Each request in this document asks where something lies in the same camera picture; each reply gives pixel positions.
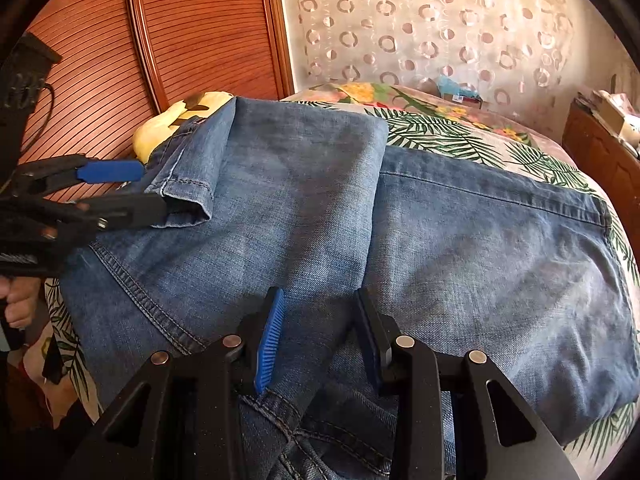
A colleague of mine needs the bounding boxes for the wooden slatted wardrobe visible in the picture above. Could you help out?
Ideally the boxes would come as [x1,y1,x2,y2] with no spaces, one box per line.
[20,0,296,206]

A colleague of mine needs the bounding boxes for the open cardboard box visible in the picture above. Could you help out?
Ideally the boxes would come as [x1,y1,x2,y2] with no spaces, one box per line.
[597,91,638,130]

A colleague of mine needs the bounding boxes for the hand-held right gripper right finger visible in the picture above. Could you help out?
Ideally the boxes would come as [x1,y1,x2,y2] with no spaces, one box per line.
[354,287,581,480]

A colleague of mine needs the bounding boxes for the blue plastic bag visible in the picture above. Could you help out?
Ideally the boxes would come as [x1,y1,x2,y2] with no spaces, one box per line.
[436,76,476,101]

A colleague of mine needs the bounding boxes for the long wooden cabinet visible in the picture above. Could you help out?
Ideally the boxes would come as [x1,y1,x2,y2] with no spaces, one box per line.
[562,97,640,221]

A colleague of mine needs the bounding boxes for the circle pattern wall cloth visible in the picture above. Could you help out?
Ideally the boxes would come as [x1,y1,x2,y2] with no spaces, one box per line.
[277,0,576,111]

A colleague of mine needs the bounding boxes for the person's left hand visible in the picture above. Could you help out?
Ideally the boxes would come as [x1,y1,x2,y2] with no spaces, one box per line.
[0,275,42,331]

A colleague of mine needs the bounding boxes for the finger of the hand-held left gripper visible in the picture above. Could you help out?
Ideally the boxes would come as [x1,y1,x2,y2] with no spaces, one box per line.
[15,155,146,196]
[75,192,168,234]

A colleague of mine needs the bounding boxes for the yellow plush toy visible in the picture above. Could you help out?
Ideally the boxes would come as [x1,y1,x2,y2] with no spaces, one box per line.
[132,91,236,165]

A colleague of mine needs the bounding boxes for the blue denim pants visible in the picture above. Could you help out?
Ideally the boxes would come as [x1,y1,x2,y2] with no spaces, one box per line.
[60,96,640,480]

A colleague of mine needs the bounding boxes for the black cable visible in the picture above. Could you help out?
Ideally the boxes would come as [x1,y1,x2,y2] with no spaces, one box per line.
[20,84,56,161]

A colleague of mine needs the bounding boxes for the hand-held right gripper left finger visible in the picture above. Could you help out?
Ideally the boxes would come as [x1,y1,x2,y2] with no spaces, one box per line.
[62,286,287,480]

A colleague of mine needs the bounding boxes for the leaf print bed sheet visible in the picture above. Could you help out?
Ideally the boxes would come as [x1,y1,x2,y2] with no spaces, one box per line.
[45,105,640,466]

